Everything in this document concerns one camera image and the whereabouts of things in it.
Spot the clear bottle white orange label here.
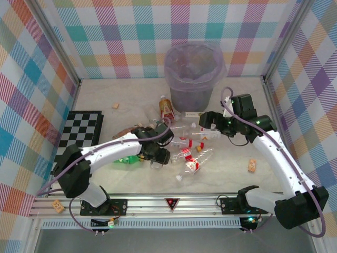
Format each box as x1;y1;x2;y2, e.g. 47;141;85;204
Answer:
184;125;222;141

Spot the clear bottle white green label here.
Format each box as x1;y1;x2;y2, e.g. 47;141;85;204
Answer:
175;111;205;122

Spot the small clear bottle orange cap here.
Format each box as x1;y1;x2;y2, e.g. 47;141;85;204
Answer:
170;145;203;164

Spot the clear bottle red cap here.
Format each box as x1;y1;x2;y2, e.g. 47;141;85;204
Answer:
170;135;205;149

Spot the green plastic bottle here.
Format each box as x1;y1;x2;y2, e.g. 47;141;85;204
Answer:
113;155;145;166

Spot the clear bottle red white label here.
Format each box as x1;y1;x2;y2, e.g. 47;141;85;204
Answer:
175;148;215;182

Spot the brown plastic bottle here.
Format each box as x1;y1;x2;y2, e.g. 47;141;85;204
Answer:
112;122;144;140

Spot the clear unlabelled plastic bottle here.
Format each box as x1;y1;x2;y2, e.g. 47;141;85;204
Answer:
145;105;160;124

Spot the orange tea bottle red label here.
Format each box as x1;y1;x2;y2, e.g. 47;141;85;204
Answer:
158;95;176;124

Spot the grey round waste bin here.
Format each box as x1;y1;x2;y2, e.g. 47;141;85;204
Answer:
163;43;227;113

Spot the purple lined trash bin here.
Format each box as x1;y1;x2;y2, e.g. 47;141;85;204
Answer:
163;43;227;92

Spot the clear bottle white cap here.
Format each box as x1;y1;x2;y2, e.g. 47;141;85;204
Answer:
170;122;197;135

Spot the red black triangle emblem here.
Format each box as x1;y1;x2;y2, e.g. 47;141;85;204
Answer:
164;197;181;213

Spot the black silver chessboard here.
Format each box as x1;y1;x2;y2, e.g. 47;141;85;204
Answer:
54;110;105;166

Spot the left power connector block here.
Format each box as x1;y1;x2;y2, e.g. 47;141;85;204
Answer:
91;218;118;236

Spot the power connector block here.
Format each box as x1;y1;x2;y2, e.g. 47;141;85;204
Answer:
239;216;260;234
91;218;118;236

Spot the right power connector block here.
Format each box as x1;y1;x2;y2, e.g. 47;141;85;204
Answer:
239;216;260;234

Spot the aluminium floor frame bar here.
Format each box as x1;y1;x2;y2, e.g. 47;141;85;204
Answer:
262;76;301;190
67;79;82;114

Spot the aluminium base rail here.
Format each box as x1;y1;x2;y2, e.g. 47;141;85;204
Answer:
27;193;319;219

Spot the white slotted cable duct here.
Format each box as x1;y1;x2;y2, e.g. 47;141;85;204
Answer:
42;220;242;229

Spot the aluminium frame post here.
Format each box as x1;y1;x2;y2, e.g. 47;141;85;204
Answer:
30;0;82;87
262;0;315;82

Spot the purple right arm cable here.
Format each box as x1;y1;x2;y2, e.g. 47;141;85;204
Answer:
220;86;327;238

